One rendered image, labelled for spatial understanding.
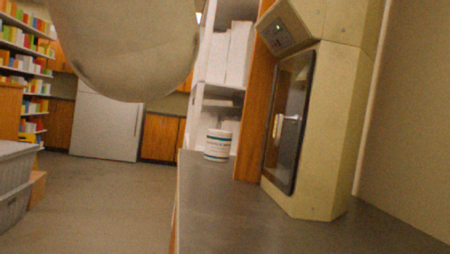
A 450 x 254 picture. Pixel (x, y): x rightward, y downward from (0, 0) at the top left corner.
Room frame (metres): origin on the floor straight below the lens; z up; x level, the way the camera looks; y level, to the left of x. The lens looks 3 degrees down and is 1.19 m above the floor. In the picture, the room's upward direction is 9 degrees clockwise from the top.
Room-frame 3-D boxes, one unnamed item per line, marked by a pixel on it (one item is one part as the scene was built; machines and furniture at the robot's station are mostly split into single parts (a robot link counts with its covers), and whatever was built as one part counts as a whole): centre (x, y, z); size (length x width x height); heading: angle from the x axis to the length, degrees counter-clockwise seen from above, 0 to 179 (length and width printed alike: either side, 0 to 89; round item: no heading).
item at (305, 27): (0.94, -0.13, 1.46); 0.32 x 0.11 x 0.10; 9
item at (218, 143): (1.55, 0.02, 1.02); 0.13 x 0.13 x 0.15
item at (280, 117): (0.84, -0.16, 1.17); 0.05 x 0.03 x 0.10; 99
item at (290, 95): (0.95, -0.18, 1.19); 0.30 x 0.01 x 0.40; 9
